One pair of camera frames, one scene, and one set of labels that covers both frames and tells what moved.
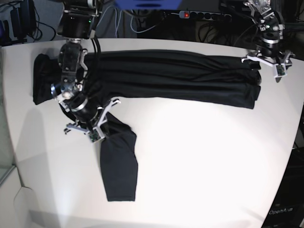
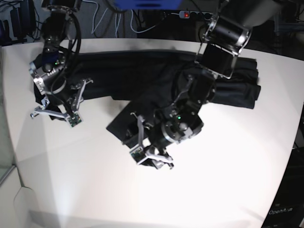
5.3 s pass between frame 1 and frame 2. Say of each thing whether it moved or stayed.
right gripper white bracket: moved
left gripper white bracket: moved
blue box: stayed
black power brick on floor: stayed
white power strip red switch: stayed
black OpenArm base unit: stayed
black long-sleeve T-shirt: moved
